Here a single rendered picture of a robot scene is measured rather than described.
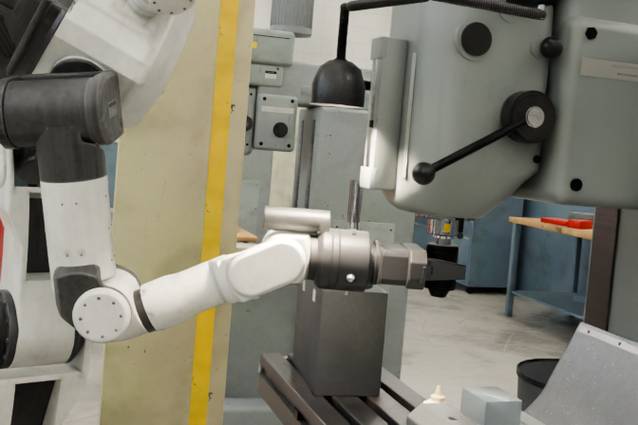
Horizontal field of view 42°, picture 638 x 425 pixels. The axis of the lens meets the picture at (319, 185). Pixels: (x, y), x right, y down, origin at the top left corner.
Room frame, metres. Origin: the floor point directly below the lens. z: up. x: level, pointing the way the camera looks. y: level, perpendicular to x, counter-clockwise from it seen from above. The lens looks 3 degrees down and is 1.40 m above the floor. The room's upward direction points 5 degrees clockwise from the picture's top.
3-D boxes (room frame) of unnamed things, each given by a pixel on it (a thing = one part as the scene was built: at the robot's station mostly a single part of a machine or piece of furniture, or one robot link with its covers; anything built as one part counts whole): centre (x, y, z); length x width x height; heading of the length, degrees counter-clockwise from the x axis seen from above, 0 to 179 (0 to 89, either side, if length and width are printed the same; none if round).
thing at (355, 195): (1.50, -0.07, 1.28); 0.03 x 0.03 x 0.11
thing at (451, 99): (1.21, -0.19, 1.47); 0.21 x 0.19 x 0.32; 18
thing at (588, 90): (1.27, -0.37, 1.47); 0.24 x 0.19 x 0.26; 18
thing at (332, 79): (1.12, -0.01, 1.48); 0.07 x 0.07 x 0.06
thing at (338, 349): (1.55, -0.06, 1.06); 0.22 x 0.12 x 0.20; 12
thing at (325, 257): (1.20, 0.02, 1.25); 0.11 x 0.11 x 0.11; 3
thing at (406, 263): (1.20, -0.10, 1.23); 0.13 x 0.12 x 0.10; 3
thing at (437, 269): (1.18, -0.19, 1.23); 0.06 x 0.02 x 0.03; 93
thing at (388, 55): (1.17, -0.08, 1.45); 0.04 x 0.04 x 0.21; 18
